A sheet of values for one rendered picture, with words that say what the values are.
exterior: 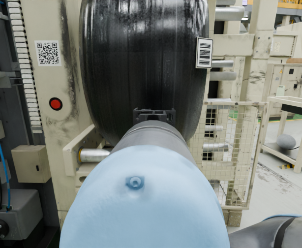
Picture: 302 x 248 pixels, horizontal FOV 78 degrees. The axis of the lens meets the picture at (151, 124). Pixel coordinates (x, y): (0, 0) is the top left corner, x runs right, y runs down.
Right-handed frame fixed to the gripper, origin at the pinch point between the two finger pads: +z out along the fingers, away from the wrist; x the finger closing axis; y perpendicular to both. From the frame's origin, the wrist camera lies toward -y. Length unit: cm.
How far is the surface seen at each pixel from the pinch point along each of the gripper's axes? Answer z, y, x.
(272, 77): 375, 42, -242
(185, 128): 2.6, 1.0, -7.7
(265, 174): 162, -83, -124
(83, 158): 12.0, -10.9, 23.0
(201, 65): -2.9, 15.6, -9.6
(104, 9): -3.3, 26.7, 10.6
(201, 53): -3.0, 18.1, -9.6
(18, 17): 15, 32, 42
